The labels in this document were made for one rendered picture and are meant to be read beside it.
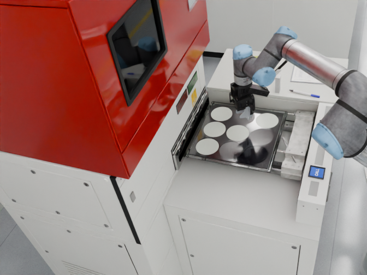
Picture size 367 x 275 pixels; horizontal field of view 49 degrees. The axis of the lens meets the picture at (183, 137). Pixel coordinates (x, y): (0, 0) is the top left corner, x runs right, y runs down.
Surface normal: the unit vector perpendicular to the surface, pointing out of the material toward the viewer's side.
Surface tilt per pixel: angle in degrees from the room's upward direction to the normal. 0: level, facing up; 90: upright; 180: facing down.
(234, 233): 90
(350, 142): 81
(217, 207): 0
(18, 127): 90
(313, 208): 90
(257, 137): 0
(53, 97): 90
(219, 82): 0
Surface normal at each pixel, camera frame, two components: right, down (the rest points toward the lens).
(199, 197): -0.14, -0.71
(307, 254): -0.36, 0.69
